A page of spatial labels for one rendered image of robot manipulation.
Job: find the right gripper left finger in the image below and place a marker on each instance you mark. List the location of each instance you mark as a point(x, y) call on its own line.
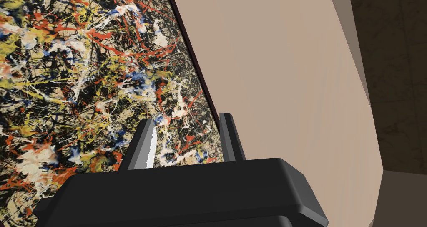
point(141, 147)

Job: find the multicoloured splatter painting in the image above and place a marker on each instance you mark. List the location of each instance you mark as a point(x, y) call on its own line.
point(83, 70)

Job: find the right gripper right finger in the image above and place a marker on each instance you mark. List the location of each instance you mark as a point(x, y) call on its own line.
point(229, 140)

